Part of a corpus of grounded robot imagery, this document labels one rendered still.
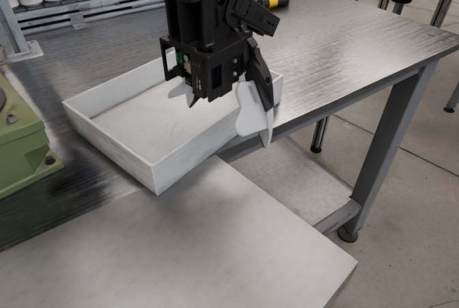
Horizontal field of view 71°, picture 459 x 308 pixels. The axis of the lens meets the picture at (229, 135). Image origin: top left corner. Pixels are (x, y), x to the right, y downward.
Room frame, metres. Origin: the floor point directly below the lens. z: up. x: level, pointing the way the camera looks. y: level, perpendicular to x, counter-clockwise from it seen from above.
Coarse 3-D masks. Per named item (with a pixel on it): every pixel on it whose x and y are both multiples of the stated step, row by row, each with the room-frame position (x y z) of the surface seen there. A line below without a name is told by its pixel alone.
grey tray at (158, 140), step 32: (160, 64) 0.51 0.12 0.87; (96, 96) 0.42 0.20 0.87; (128, 96) 0.46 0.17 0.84; (160, 96) 0.46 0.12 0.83; (224, 96) 0.46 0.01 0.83; (96, 128) 0.32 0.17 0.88; (128, 128) 0.38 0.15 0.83; (160, 128) 0.38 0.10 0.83; (192, 128) 0.38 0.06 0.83; (224, 128) 0.35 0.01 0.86; (128, 160) 0.28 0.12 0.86; (160, 160) 0.26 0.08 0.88; (192, 160) 0.30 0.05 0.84; (160, 192) 0.26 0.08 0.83
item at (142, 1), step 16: (96, 0) 0.83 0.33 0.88; (112, 0) 0.85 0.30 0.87; (128, 0) 0.88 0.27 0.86; (144, 0) 0.90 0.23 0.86; (160, 0) 0.94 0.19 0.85; (16, 16) 0.73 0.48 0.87; (32, 16) 0.75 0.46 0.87; (48, 16) 0.77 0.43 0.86; (64, 16) 0.78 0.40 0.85; (96, 16) 0.83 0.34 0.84; (112, 16) 0.85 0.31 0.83; (32, 32) 0.74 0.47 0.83
